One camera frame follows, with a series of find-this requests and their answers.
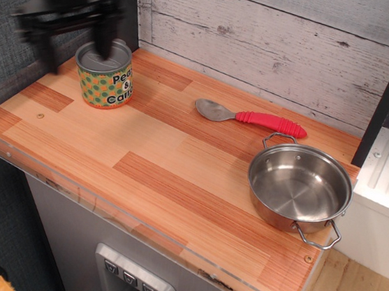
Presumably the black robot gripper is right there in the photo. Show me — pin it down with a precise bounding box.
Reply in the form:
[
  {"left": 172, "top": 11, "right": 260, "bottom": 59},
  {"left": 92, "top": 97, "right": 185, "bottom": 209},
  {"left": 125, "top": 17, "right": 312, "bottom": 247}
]
[{"left": 12, "top": 0, "right": 124, "bottom": 73}]

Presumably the red handled metal spoon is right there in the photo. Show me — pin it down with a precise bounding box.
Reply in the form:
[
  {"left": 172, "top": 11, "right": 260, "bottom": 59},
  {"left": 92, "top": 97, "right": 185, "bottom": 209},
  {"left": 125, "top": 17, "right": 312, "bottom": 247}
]
[{"left": 195, "top": 98, "right": 307, "bottom": 139}]

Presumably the peas and carrots can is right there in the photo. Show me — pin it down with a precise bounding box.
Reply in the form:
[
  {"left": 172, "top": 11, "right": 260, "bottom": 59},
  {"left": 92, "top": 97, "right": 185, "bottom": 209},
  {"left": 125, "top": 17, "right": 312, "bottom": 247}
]
[{"left": 75, "top": 39, "right": 133, "bottom": 110}]

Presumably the clear acrylic edge guard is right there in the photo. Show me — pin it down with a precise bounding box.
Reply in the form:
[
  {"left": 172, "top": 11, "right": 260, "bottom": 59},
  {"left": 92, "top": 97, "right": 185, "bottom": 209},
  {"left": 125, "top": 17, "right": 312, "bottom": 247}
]
[{"left": 0, "top": 125, "right": 318, "bottom": 291}]

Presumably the grey dispenser button panel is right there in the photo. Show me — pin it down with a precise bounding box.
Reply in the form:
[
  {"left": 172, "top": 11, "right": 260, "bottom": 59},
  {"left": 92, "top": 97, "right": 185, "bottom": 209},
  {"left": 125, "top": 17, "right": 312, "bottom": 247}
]
[{"left": 95, "top": 243, "right": 176, "bottom": 291}]

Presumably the white drainboard sink unit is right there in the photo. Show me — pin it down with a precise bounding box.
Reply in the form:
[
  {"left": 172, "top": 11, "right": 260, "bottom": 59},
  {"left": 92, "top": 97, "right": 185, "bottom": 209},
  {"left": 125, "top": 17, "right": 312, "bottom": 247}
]
[{"left": 335, "top": 128, "right": 389, "bottom": 278}]

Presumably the silver two-handled pot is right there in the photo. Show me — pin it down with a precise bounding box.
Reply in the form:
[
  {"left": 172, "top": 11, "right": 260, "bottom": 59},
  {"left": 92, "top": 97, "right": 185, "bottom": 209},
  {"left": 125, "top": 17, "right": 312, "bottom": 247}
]
[{"left": 247, "top": 132, "right": 353, "bottom": 251}]

